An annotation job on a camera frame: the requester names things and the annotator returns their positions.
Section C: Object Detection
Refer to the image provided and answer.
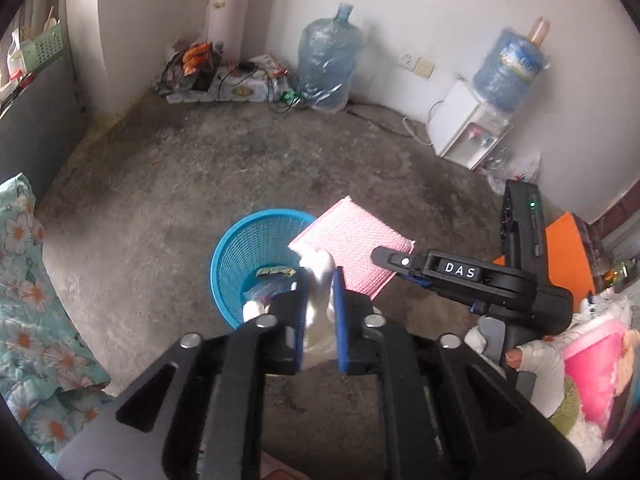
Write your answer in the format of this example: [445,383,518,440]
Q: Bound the orange flat panel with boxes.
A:
[492,212,597,312]

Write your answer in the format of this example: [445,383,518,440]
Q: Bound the person's right hand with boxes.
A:
[504,339,567,388]

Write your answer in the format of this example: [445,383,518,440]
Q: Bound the white water dispenser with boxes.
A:
[430,81,511,171]

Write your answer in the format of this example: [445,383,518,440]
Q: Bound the tangled black charger cables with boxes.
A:
[215,59,307,114]

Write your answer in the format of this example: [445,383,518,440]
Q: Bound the white foam box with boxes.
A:
[167,55,292,106]

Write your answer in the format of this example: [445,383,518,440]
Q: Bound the floral blanket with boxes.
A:
[0,172,117,457]

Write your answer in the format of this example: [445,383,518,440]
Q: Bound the white plastic bag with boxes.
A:
[5,30,29,82]

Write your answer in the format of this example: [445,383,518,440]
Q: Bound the rolled printed wallpaper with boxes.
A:
[205,0,259,59]

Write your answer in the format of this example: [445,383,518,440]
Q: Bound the black power cable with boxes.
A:
[345,102,417,137]

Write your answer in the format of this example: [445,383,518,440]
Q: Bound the pink bubble mailer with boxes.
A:
[288,197,416,294]

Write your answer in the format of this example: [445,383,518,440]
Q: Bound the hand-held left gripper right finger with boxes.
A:
[331,266,587,480]

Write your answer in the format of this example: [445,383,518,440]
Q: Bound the white tissue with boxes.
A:
[243,250,337,374]

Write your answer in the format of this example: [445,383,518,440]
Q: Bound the blue water jug on dispenser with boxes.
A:
[472,17,551,114]

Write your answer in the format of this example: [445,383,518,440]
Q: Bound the pink plush item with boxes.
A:
[562,317,629,434]

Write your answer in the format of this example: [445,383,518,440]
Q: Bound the empty blue water jug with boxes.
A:
[297,2,369,112]

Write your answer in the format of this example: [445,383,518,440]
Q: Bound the grey cabinet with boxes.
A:
[0,54,87,187]

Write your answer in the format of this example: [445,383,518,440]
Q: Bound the person's right forearm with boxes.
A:
[522,367,582,437]

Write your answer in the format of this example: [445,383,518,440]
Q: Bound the black and orange snack bag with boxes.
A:
[160,42,224,94]

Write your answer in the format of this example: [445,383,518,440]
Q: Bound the wall socket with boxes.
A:
[400,50,435,79]

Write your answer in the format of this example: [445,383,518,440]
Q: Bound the white power cable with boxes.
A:
[402,100,447,147]

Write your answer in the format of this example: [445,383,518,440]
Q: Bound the yellow snack wrapper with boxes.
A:
[256,266,297,281]

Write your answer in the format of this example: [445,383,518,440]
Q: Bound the black electronic device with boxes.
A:
[577,215,640,288]

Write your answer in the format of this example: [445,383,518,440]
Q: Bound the green storage basket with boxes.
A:
[17,22,64,74]

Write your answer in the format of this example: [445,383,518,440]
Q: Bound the clear plastic bags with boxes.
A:
[482,150,544,194]

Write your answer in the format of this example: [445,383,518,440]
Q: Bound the blue plastic mesh basket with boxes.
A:
[210,208,319,331]

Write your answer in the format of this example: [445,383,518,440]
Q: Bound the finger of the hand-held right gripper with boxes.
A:
[372,246,433,290]

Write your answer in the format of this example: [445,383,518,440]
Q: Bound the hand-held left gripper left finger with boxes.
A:
[57,271,307,480]

